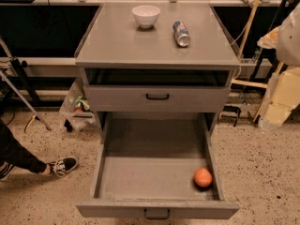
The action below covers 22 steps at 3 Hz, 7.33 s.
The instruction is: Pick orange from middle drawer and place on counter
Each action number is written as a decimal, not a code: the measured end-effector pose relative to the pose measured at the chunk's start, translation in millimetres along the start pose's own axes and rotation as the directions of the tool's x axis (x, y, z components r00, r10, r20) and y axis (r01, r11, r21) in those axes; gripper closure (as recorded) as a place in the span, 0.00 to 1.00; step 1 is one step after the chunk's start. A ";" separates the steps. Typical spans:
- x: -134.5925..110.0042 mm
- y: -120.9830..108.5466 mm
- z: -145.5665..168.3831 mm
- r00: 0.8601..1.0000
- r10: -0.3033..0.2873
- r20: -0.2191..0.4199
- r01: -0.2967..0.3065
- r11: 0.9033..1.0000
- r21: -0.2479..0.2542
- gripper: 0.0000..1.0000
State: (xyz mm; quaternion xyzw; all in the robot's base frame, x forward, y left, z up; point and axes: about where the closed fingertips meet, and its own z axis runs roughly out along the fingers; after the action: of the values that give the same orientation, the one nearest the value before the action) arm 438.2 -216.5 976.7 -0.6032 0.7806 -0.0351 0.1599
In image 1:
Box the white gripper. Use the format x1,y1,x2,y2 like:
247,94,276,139
258,67,300,129

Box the orange fruit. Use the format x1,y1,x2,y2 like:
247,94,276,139
194,168,213,188

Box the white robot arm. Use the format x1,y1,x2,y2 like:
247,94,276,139
258,5,300,130

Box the open grey middle drawer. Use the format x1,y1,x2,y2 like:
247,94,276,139
76,113,239,219

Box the grey drawer cabinet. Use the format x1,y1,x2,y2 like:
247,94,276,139
75,2,239,128

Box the blue silver soda can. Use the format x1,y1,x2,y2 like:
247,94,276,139
172,21,190,47

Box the white bowl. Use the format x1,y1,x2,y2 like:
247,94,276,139
132,5,160,28

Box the clear plastic bin with items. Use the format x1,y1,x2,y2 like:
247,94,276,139
59,78,97,132

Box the black white sneaker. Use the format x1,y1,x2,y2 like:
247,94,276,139
0,162,15,181
49,156,78,177

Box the person leg black trousers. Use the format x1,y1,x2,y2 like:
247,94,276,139
0,120,47,173

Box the metal tripod leg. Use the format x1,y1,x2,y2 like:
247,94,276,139
0,70,52,131

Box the wooden frame stand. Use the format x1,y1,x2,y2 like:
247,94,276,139
230,0,285,124

